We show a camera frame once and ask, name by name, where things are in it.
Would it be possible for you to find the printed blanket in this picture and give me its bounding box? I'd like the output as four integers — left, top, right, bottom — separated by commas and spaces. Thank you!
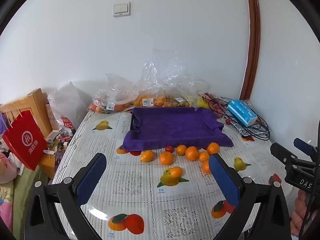
0, 180, 14, 230

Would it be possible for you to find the large mandarin with green stem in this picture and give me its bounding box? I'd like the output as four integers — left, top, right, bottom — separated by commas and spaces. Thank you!
206, 142, 220, 155

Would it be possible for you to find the wooden furniture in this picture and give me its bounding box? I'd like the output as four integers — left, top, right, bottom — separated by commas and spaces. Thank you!
0, 88, 65, 180

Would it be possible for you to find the wooden door frame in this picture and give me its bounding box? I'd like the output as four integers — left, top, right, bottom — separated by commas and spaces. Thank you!
239, 0, 262, 100

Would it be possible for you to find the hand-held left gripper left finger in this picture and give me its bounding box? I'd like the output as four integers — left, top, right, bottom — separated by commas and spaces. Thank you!
24, 152, 108, 240

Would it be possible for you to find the red paper bag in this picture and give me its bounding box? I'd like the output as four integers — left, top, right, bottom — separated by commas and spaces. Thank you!
0, 105, 48, 172

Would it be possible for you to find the blue tissue pack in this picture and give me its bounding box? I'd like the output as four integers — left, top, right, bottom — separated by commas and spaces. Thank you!
226, 99, 258, 127

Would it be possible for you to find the yellow packet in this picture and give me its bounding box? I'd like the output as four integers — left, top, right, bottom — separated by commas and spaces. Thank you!
187, 94, 209, 109

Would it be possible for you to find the pile of small bottles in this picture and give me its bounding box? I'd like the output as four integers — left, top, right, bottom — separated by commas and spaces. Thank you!
44, 127, 77, 155

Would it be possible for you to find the person's right hand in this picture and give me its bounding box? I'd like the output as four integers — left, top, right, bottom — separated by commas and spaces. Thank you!
290, 189, 320, 237

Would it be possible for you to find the green bed sheet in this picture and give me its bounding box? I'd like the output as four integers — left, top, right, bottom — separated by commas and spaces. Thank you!
11, 166, 55, 240

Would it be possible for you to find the oval orange kumquat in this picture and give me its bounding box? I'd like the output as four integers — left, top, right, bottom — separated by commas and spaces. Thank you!
140, 149, 155, 163

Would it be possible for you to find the purple towel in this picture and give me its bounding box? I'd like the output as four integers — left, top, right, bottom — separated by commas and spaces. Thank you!
122, 107, 234, 152

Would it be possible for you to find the clear bag of longans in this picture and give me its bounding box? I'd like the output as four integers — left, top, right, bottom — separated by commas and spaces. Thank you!
165, 75, 212, 108

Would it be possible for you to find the clear bag of kumquats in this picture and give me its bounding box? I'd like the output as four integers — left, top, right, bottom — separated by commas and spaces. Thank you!
134, 48, 188, 108

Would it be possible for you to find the clear bag of small oranges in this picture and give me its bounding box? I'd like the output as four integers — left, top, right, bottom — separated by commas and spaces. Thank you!
89, 72, 138, 114

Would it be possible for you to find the large orange mandarin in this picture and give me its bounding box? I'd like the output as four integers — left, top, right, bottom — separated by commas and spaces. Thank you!
159, 151, 174, 166
185, 146, 200, 161

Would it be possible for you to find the black and white patterned pouch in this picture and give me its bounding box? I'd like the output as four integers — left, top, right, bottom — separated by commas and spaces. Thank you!
229, 116, 265, 137

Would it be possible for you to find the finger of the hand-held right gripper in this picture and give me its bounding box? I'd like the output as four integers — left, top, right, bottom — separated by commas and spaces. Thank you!
270, 142, 317, 170
293, 137, 319, 156

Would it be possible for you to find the white plastic bag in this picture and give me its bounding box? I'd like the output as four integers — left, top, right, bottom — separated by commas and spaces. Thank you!
47, 81, 92, 130

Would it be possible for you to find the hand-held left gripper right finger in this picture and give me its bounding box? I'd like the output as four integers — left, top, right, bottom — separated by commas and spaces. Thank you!
208, 152, 293, 240

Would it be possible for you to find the black cable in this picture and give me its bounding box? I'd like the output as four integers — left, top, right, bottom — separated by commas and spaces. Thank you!
202, 94, 272, 142

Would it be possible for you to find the fruit print tablecloth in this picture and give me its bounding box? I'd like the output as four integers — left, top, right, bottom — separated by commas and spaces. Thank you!
54, 109, 295, 240

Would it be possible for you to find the white light switch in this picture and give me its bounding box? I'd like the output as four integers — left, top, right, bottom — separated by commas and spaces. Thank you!
112, 2, 131, 18

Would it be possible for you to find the bag of cherry tomatoes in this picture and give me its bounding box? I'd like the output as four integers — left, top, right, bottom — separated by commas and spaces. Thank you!
204, 92, 232, 118

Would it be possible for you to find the floral paper box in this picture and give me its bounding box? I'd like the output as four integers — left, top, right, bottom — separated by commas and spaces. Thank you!
45, 104, 60, 133

